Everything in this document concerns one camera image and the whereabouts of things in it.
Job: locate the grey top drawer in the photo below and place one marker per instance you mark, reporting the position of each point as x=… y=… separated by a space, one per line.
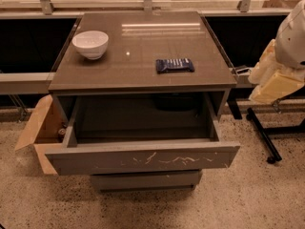
x=112 y=134

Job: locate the white ceramic bowl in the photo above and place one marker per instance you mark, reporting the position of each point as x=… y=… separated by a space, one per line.
x=91 y=44

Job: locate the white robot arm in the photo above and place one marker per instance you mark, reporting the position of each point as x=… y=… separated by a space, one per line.
x=291 y=33

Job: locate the small black device on ledge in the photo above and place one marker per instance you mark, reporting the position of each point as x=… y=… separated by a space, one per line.
x=241 y=69

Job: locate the grey drawer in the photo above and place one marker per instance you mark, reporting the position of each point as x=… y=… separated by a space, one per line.
x=112 y=134
x=146 y=181

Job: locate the blue snack packet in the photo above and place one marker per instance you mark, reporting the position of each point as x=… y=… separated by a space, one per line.
x=178 y=65

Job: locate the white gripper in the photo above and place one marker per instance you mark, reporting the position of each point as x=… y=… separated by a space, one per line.
x=292 y=45

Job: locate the open cardboard box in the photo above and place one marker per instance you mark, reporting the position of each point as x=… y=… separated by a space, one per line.
x=42 y=132

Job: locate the grey lower drawer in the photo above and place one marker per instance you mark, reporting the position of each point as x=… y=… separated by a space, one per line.
x=146 y=181

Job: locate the grey drawer cabinet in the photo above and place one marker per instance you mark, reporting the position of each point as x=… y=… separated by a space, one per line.
x=136 y=41

